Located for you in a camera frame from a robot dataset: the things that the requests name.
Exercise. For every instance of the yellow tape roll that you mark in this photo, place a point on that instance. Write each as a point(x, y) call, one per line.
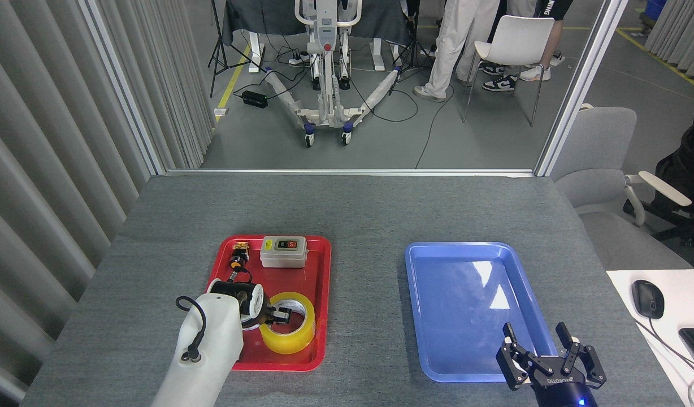
point(293, 339)

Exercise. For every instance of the silver frame post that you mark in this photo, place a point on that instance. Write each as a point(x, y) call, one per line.
point(121, 85)
point(581, 85)

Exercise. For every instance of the black tripod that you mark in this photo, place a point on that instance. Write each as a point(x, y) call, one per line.
point(412, 51)
point(216, 51)

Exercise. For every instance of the grey switch box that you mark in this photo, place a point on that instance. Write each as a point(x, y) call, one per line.
point(283, 257)

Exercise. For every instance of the black computer mouse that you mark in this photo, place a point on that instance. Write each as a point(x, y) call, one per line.
point(647, 298)

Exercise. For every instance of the white plastic chair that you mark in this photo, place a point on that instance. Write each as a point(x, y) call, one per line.
point(514, 39)

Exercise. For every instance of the white desk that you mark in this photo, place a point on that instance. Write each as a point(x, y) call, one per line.
point(680, 294)

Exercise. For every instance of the black power adapter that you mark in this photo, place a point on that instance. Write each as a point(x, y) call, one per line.
point(254, 99)

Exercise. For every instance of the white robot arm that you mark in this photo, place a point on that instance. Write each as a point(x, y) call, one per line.
point(211, 339)

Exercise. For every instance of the grey office chair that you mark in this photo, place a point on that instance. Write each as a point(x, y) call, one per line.
point(598, 147)

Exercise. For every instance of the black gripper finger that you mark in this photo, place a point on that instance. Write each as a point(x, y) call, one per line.
point(282, 316)
point(587, 364)
point(519, 364)

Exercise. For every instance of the person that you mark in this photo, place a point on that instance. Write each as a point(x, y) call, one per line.
point(692, 164)
point(454, 45)
point(499, 85)
point(536, 73)

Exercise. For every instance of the blue plastic tray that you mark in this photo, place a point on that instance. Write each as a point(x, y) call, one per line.
point(454, 294)

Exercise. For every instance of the grey pleated curtain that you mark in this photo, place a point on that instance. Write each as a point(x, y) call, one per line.
point(42, 141)

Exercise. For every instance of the red plastic tray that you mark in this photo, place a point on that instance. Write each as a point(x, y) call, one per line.
point(290, 277)

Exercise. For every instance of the table with dark cloth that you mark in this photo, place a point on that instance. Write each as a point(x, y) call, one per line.
point(268, 17)

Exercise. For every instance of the yellow push button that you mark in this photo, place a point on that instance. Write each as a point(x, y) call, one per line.
point(238, 261)

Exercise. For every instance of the white stand on wheels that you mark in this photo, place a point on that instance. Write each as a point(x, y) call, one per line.
point(326, 68)

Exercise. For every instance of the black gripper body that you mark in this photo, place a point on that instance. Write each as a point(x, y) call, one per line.
point(267, 315)
point(564, 393)

